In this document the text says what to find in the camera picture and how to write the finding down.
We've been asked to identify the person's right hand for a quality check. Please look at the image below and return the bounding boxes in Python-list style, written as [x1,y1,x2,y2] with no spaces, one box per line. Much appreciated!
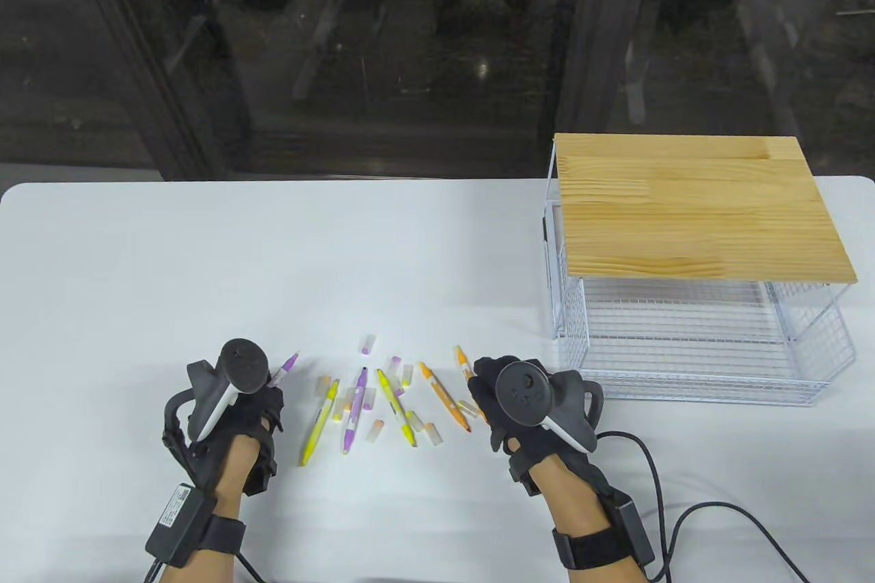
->
[467,356,616,495]

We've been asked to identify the person's left hand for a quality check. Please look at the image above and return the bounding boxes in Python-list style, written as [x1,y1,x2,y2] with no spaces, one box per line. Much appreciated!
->
[162,385,284,498]

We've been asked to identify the orange double-ended highlighter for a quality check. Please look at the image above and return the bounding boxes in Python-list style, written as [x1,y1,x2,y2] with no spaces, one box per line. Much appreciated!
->
[456,346,490,424]
[420,362,473,434]

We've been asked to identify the black and white controller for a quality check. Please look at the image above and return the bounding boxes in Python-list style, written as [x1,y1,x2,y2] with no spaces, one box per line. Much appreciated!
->
[496,363,606,454]
[162,338,269,448]

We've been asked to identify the purple double-ended highlighter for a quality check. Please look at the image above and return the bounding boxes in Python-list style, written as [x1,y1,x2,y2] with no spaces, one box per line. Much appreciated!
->
[342,368,370,455]
[268,352,301,389]

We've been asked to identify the yellow double-ended highlighter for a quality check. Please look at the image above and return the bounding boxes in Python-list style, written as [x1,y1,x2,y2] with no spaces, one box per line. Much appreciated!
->
[301,379,340,467]
[377,369,416,447]

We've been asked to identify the cluster of clear highlighter caps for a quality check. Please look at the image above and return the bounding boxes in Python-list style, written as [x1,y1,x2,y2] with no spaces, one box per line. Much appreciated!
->
[316,334,479,447]

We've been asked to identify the white wire drawer rack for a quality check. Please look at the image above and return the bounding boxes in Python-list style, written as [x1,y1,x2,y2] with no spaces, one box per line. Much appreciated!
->
[545,135,857,407]

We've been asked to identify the person's left forearm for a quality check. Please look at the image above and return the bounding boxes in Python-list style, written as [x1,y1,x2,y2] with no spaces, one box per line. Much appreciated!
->
[140,436,264,583]

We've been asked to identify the person's right forearm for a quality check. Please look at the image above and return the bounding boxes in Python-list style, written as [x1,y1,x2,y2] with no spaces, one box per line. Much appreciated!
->
[530,453,654,583]

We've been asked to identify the light wooden board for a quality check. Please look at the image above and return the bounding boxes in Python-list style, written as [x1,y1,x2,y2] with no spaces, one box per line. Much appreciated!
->
[552,134,859,283]

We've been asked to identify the black wrist strap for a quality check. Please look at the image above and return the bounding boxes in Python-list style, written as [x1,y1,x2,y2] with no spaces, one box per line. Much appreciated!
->
[198,515,247,560]
[552,528,640,570]

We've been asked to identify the black labelled wrist camera box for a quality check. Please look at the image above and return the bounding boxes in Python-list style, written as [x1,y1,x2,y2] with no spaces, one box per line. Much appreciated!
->
[145,484,218,569]

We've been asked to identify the black cable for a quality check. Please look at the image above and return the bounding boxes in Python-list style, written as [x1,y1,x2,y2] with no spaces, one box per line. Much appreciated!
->
[147,556,274,583]
[598,431,811,583]

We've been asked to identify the dark window frame post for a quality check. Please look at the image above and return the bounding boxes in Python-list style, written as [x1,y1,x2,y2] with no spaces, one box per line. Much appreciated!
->
[554,0,657,136]
[58,0,254,180]

